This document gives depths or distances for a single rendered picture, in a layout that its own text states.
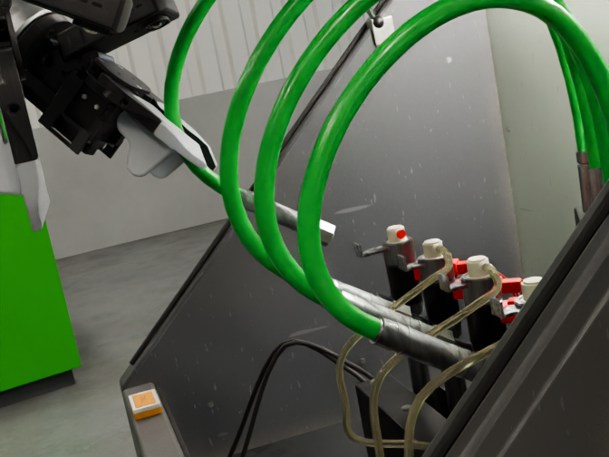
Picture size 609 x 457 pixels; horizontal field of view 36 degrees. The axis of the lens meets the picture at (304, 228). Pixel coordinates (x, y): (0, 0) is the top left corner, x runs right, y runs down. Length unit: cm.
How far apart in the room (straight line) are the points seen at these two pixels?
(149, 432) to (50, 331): 322
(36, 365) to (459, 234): 319
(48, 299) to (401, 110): 315
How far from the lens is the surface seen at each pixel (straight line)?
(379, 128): 116
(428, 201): 119
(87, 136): 89
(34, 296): 416
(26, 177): 62
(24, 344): 419
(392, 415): 83
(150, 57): 736
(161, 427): 99
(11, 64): 60
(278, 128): 62
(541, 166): 116
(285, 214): 88
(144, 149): 87
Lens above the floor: 131
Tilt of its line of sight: 12 degrees down
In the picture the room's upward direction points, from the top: 11 degrees counter-clockwise
